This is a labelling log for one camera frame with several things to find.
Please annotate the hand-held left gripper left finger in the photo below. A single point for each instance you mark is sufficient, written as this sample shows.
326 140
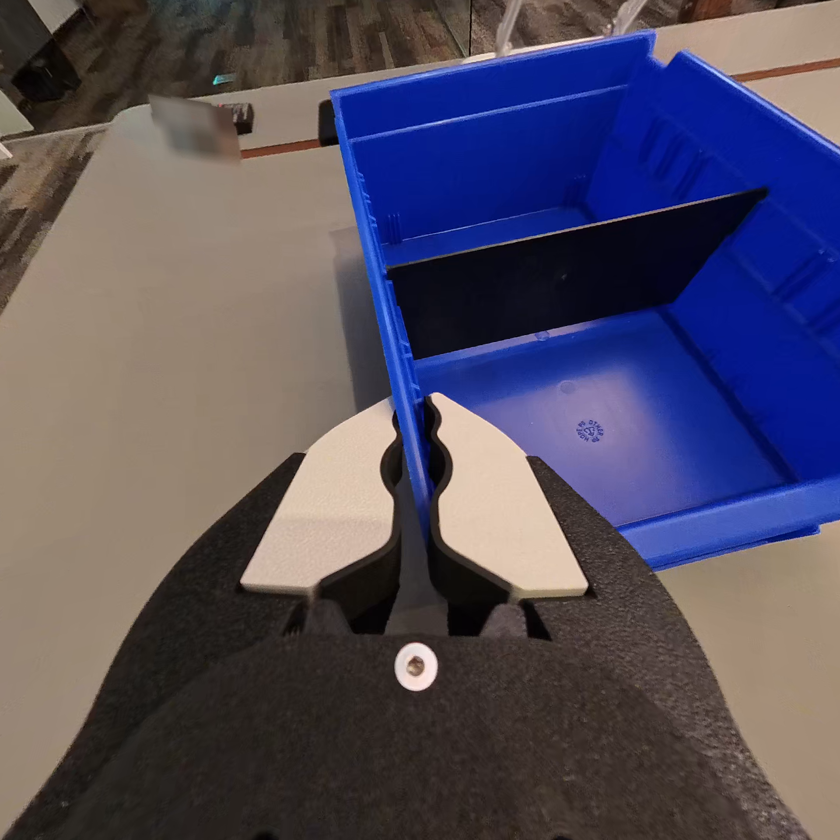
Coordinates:
328 512

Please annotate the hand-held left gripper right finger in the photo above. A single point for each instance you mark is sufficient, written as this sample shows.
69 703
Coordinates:
499 518

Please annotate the blue plastic bin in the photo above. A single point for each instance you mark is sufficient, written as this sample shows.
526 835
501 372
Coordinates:
623 420

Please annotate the black bin divider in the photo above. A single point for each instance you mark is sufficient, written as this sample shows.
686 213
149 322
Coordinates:
558 282

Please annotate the black device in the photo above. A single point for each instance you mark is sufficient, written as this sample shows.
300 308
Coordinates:
328 124

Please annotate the small black box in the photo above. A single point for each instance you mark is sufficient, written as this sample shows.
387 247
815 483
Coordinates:
246 118

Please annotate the white sign stand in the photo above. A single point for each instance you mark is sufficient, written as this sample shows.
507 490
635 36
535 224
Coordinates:
558 26

